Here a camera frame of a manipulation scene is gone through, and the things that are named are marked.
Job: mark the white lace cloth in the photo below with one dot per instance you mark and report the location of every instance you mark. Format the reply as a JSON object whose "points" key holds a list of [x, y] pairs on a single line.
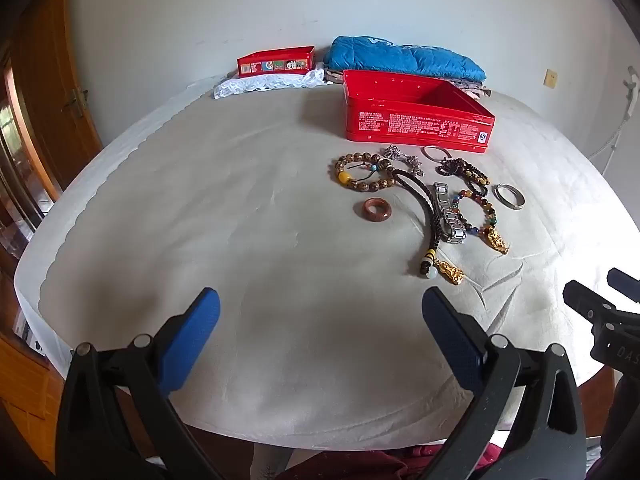
{"points": [[260, 85]]}

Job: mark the white scalloped sheet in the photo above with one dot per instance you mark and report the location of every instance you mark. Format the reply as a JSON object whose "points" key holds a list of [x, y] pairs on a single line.
{"points": [[55, 220]]}

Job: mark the thin silver bangle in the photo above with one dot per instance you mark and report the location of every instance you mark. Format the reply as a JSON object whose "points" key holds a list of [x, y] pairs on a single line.
{"points": [[423, 153]]}

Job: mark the beige wall socket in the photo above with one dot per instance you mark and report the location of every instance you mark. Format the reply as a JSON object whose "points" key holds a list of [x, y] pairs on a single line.
{"points": [[550, 78]]}

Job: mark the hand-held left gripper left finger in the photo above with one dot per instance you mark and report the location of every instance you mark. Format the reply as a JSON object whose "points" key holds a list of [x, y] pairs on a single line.
{"points": [[192, 340]]}

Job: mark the patterned folded cloth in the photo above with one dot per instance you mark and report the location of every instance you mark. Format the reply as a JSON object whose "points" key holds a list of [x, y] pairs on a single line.
{"points": [[475, 91]]}

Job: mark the blue quilted jacket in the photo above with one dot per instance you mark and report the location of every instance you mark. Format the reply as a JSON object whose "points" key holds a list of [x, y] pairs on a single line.
{"points": [[390, 57]]}

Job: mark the large red tin box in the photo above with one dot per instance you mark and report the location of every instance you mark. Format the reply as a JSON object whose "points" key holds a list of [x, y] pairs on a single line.
{"points": [[415, 127]]}

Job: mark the wooden glass cabinet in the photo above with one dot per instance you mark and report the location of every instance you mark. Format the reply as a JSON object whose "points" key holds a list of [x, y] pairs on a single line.
{"points": [[15, 170]]}

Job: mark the person's red garment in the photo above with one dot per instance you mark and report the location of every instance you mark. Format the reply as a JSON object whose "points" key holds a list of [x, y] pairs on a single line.
{"points": [[350, 467]]}

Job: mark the red tin lid with pictures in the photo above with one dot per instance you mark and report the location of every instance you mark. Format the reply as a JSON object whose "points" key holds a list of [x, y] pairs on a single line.
{"points": [[272, 65]]}

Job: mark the silver metal wristwatch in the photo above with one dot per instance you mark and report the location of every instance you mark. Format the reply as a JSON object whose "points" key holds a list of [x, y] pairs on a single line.
{"points": [[452, 225]]}

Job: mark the red-brown agate bangle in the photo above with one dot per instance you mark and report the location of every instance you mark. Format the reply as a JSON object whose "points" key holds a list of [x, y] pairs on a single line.
{"points": [[362, 210]]}

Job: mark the wooden door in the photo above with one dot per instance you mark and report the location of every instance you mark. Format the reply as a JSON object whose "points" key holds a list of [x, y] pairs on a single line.
{"points": [[50, 85]]}

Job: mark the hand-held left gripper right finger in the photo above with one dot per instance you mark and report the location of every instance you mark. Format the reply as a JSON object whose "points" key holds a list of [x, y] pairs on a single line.
{"points": [[450, 340]]}

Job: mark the person's right forearm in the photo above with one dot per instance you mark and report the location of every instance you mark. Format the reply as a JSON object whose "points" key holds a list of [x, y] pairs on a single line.
{"points": [[625, 410]]}

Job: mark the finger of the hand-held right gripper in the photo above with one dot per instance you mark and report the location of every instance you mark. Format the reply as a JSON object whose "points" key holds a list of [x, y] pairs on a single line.
{"points": [[585, 297], [625, 282]]}

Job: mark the wide silver bangle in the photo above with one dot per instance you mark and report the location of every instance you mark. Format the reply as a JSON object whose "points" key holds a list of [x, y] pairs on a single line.
{"points": [[515, 204]]}

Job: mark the gold pixiu charm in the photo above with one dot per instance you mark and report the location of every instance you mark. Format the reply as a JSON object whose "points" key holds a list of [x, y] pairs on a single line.
{"points": [[495, 240]]}

